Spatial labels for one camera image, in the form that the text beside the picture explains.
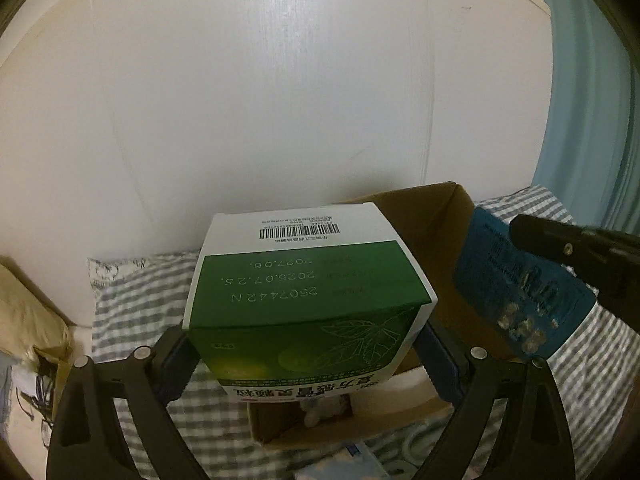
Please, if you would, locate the green and white medicine box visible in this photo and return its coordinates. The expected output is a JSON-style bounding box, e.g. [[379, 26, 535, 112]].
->
[[181, 202, 439, 410]]

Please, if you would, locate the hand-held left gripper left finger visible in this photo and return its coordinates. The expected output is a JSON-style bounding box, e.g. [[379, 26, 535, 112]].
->
[[46, 324, 209, 480]]

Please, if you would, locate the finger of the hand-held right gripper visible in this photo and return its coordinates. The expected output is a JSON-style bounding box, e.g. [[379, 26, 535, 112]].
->
[[509, 214, 640, 336]]

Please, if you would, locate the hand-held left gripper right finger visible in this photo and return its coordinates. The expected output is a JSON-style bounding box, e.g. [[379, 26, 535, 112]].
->
[[411, 321, 575, 480]]

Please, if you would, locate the brown cardboard box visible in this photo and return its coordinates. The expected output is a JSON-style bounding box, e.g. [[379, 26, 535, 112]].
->
[[247, 181, 526, 447]]

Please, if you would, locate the blue medicine box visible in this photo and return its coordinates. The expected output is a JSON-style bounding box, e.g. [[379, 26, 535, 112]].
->
[[453, 206, 598, 361]]

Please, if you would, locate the beige pillow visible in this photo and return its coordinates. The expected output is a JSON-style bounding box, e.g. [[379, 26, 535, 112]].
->
[[0, 256, 73, 361]]

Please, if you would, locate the grey checked bed sheet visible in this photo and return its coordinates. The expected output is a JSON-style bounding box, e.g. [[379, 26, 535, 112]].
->
[[87, 185, 640, 480]]

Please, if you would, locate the white patterned pillow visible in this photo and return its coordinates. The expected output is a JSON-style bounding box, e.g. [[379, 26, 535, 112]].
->
[[87, 256, 151, 291]]

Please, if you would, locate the blue curtain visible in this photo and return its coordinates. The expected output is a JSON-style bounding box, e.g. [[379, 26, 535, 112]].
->
[[531, 0, 640, 233]]

